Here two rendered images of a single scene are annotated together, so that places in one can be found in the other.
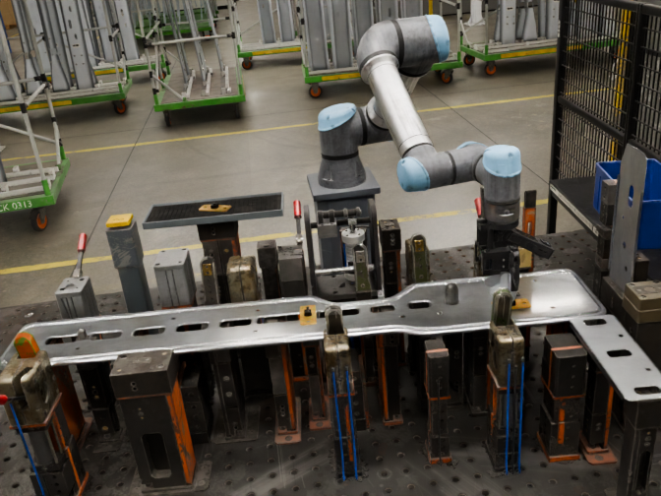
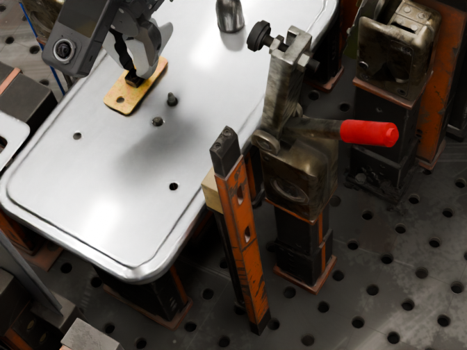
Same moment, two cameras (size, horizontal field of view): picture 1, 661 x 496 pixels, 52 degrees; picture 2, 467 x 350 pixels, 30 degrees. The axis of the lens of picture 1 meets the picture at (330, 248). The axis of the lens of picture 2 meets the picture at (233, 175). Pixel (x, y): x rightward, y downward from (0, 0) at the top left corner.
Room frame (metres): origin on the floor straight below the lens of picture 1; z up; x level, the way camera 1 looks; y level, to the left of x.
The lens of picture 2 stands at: (1.77, -0.77, 1.82)
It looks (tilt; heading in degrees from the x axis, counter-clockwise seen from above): 62 degrees down; 132
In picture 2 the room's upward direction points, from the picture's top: 11 degrees counter-clockwise
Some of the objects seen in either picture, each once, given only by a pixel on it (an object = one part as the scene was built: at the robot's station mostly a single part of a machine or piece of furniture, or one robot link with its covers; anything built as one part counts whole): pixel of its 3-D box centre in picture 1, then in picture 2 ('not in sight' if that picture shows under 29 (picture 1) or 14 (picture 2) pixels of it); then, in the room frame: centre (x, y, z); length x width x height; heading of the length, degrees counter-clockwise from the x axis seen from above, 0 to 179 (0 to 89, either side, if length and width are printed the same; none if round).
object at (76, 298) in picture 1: (89, 343); not in sight; (1.53, 0.66, 0.88); 0.11 x 0.10 x 0.36; 0
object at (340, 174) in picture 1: (340, 165); not in sight; (2.00, -0.06, 1.15); 0.15 x 0.15 x 0.10
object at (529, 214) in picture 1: (526, 279); (247, 253); (1.52, -0.50, 0.95); 0.03 x 0.01 x 0.50; 90
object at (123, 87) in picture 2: (510, 302); (135, 78); (1.32, -0.40, 1.01); 0.08 x 0.04 x 0.01; 90
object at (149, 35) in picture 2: not in sight; (139, 33); (1.34, -0.39, 1.10); 0.05 x 0.02 x 0.09; 0
